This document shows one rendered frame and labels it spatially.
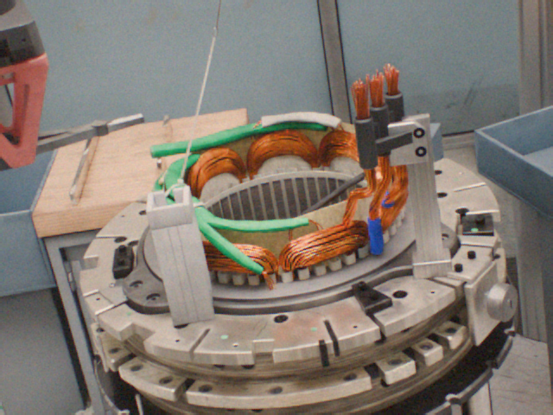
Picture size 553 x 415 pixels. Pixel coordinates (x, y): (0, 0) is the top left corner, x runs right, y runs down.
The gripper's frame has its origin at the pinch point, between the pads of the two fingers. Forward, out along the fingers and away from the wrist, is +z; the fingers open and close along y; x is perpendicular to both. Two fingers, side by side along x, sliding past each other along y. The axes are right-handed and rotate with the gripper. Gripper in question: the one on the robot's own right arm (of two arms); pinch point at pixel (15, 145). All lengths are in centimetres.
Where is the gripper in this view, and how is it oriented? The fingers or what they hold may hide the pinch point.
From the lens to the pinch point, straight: 73.1
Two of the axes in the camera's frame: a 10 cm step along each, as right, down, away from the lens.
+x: 9.2, -3.1, 2.3
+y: 3.5, 4.1, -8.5
